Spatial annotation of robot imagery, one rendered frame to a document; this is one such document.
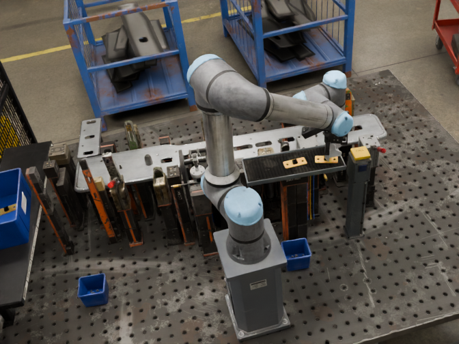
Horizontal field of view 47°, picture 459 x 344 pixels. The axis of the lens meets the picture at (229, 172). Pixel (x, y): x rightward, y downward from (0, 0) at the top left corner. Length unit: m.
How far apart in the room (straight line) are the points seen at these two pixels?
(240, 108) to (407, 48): 3.74
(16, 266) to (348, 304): 1.25
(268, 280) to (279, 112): 0.62
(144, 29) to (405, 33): 2.38
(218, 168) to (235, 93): 0.35
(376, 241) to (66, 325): 1.32
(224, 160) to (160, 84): 2.85
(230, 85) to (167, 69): 3.24
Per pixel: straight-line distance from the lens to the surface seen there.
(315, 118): 1.56
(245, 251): 1.71
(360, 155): 2.02
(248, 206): 1.61
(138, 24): 4.65
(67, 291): 2.37
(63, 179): 2.40
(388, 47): 5.02
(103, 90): 4.53
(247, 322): 1.98
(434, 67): 4.78
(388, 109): 3.04
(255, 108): 1.39
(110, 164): 2.12
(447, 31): 4.96
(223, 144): 1.58
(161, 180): 2.13
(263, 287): 1.84
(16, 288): 2.02
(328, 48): 4.66
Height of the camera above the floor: 2.49
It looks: 42 degrees down
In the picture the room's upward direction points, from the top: 8 degrees counter-clockwise
